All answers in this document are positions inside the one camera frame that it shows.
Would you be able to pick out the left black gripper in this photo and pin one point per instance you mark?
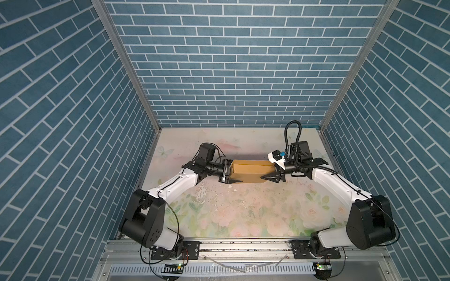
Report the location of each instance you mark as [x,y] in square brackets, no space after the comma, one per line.
[224,172]

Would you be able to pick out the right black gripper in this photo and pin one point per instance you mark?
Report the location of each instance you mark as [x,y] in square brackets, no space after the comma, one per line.
[276,175]

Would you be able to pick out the brown cardboard paper box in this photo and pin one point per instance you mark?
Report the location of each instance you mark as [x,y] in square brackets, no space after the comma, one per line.
[250,171]

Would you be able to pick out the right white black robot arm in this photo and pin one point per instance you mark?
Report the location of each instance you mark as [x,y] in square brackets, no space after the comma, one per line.
[369,223]

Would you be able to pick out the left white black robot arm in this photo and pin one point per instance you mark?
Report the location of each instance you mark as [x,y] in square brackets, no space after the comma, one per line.
[144,216]

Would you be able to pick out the floral table mat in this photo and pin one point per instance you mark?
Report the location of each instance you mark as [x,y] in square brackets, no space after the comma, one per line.
[211,209]

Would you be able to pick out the right green circuit board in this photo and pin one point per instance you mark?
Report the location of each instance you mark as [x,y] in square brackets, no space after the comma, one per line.
[322,266]

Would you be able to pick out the green circuit board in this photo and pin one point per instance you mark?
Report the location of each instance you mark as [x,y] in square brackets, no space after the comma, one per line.
[168,269]
[322,266]

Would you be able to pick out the left green circuit board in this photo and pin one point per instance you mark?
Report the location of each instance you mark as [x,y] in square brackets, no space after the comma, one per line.
[168,269]

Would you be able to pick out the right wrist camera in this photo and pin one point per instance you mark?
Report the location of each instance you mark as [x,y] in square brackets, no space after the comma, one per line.
[277,158]

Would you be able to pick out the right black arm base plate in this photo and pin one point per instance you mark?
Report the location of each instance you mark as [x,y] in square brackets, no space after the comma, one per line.
[303,249]

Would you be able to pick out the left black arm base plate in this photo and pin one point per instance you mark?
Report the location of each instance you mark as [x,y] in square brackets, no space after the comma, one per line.
[189,248]

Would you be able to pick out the white slotted cable duct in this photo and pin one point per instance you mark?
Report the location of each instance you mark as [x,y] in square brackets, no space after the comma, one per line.
[211,269]

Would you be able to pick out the aluminium front rail frame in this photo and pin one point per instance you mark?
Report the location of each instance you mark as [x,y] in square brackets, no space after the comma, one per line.
[354,265]

